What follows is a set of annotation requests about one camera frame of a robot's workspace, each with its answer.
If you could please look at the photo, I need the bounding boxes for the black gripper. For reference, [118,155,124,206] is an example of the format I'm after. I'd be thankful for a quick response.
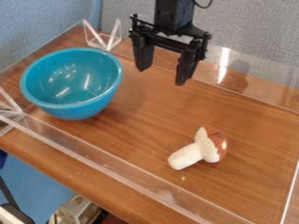
[130,0,211,86]

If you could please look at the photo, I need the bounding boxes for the white brown toy mushroom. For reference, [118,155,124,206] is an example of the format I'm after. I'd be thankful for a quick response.
[168,126,228,170]

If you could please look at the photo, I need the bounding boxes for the blue bowl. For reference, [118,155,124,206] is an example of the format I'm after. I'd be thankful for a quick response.
[20,47,124,120]

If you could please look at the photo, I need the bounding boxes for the back clear acrylic barrier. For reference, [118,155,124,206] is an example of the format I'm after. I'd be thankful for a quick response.
[111,23,299,114]

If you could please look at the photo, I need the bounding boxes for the clear acrylic barrier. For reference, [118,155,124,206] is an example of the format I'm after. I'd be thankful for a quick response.
[280,167,299,224]
[0,87,254,224]
[111,23,299,114]

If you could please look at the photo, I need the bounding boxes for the front clear acrylic barrier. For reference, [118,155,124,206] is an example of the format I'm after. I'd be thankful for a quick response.
[0,87,254,224]

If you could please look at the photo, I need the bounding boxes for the right clear acrylic barrier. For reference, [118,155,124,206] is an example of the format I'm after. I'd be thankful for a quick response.
[280,167,299,224]

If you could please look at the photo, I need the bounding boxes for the black chair part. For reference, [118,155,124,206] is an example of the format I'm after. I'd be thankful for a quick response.
[0,177,35,224]

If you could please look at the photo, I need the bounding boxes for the clear acrylic corner bracket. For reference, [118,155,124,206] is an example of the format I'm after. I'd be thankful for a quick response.
[82,19,123,52]

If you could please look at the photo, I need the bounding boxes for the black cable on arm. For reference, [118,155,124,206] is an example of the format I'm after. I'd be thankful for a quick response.
[191,0,214,10]

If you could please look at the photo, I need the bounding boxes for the grey metal bracket under table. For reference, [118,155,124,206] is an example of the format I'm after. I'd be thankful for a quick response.
[47,195,103,224]

